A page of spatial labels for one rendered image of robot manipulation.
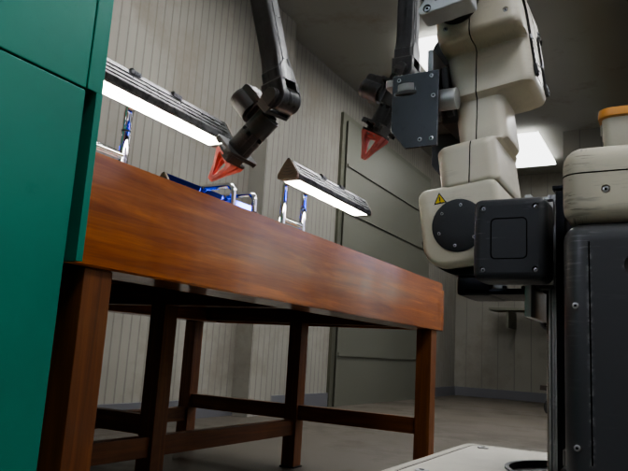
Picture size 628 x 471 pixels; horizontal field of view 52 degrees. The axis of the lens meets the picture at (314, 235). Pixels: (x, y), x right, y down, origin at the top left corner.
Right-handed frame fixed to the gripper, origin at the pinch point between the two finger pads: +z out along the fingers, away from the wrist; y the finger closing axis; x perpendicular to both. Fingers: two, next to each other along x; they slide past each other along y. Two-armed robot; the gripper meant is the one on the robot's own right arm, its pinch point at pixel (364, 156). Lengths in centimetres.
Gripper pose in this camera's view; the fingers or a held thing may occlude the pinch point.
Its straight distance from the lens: 176.8
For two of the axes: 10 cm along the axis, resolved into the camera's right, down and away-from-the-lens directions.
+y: -4.8, -1.8, -8.6
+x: 7.5, 4.1, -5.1
